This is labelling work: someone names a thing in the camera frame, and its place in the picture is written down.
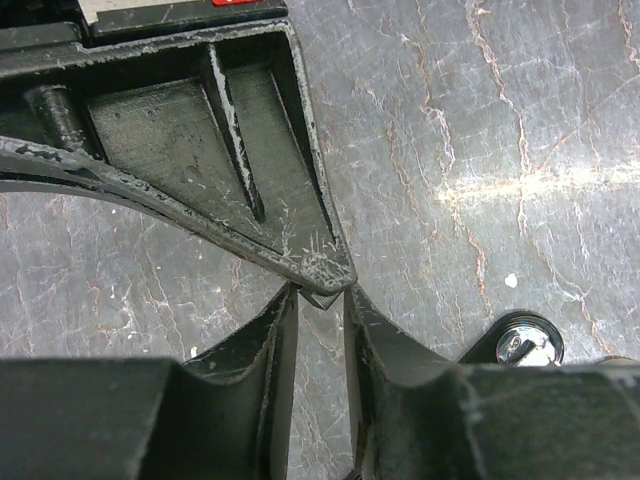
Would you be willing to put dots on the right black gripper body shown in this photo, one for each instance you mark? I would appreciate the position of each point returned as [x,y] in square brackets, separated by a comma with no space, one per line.
[29,24]

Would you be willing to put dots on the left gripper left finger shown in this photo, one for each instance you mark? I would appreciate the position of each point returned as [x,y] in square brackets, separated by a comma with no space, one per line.
[224,414]

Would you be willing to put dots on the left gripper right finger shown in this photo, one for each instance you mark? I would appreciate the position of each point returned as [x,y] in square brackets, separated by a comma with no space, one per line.
[417,415]

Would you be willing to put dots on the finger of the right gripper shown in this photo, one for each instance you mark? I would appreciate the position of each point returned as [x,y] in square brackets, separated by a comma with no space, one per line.
[213,127]
[19,182]

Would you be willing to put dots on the black stapler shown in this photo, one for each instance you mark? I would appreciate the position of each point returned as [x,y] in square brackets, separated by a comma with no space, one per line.
[518,338]

